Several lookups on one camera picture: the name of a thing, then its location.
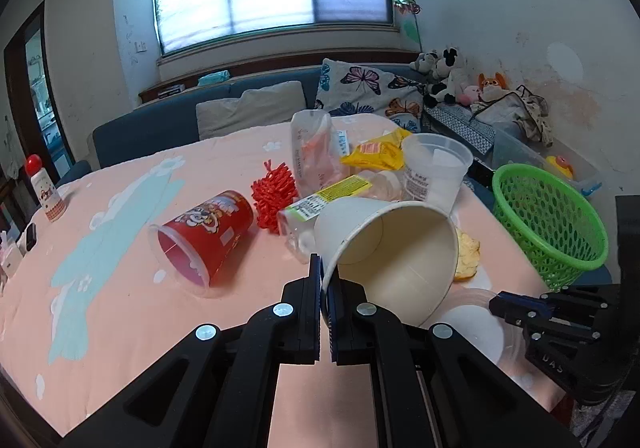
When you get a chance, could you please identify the colourful pinwheel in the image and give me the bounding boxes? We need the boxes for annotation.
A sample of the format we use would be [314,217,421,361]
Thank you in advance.
[392,0,423,51]

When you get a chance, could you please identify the butterfly print pillow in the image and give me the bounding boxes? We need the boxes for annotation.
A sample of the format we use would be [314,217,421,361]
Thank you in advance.
[314,59,425,134]

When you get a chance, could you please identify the pink plush toy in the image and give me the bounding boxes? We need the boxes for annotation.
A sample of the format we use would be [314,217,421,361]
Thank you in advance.
[458,85,482,106]

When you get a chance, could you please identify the clear pink plastic bag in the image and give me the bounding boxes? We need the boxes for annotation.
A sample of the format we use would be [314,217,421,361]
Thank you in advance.
[291,110,349,197]

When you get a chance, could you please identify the blue patterned cloth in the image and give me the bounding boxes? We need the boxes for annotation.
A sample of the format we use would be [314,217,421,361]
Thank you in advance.
[425,103,496,156]

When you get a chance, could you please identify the beige patterned cloth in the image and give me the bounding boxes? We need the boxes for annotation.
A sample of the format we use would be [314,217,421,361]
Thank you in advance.
[513,84,553,148]

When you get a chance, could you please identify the small red capped bottle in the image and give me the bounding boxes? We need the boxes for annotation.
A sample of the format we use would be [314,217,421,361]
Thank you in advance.
[25,154,66,221]

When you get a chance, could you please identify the cow plush toy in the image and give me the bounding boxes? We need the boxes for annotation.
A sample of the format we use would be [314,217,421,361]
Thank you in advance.
[424,47,466,108]

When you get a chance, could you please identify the green plastic basket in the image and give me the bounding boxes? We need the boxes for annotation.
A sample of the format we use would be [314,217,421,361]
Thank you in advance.
[491,163,608,291]

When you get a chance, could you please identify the beige pillow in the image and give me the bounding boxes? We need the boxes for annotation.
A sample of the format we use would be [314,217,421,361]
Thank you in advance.
[195,80,306,140]

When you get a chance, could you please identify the translucent plastic cup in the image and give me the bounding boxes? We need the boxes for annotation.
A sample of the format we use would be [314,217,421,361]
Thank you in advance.
[401,134,473,215]

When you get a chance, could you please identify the blue sofa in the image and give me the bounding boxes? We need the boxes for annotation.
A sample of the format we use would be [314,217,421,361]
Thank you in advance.
[55,63,614,287]

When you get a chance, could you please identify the brown door frame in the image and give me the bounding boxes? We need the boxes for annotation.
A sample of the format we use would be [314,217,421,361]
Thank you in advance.
[3,4,75,181]

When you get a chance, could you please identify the orange fox plush toy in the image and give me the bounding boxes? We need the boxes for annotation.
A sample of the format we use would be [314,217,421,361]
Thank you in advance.
[478,73,509,102]

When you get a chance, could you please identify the white paper cup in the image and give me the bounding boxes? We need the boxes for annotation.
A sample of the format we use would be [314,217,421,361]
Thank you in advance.
[314,197,458,325]

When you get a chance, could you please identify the clear plastic storage box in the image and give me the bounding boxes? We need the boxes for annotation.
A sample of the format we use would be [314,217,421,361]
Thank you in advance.
[423,109,604,199]

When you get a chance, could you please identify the red printed paper cup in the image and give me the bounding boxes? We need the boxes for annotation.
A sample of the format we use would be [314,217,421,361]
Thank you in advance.
[148,190,254,295]

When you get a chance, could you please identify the grey plush toy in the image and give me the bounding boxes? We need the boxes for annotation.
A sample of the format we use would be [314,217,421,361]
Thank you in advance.
[409,50,439,75]

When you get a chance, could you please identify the red fringed pompom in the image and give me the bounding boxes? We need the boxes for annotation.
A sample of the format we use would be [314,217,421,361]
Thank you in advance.
[250,160,298,234]

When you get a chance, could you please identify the clear square plastic bottle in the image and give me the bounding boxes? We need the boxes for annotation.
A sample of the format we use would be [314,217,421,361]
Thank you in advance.
[276,169,407,265]

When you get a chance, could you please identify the yellow snack wrapper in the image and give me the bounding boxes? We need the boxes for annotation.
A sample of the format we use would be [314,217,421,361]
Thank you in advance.
[341,127,411,171]

